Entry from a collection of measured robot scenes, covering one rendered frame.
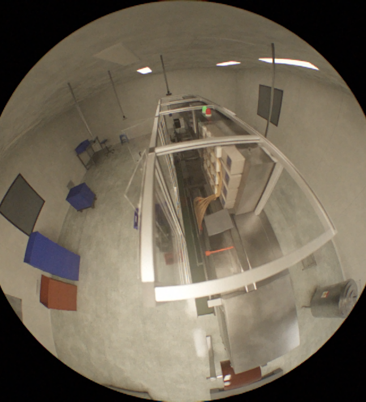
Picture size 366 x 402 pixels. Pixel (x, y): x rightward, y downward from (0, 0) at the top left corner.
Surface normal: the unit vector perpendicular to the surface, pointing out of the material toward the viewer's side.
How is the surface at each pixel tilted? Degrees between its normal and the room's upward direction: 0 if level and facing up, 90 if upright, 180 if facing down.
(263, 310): 0
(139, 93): 90
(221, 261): 0
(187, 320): 0
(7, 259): 90
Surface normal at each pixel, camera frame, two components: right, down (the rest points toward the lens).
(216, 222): -0.46, -0.50
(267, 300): -0.14, -0.60
